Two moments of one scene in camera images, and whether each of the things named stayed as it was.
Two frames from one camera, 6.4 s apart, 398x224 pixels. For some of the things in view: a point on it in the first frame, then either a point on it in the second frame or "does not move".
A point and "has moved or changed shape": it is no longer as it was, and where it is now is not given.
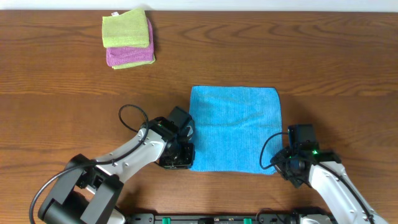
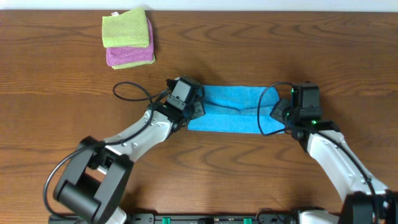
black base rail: (213, 218) does not move
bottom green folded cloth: (134, 65) does not move
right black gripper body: (282, 160) -> (282, 112)
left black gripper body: (183, 156) -> (194, 110)
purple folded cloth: (124, 55) does not move
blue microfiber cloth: (237, 129) has moved or changed shape
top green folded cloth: (129, 29) does not move
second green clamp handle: (247, 220) does not move
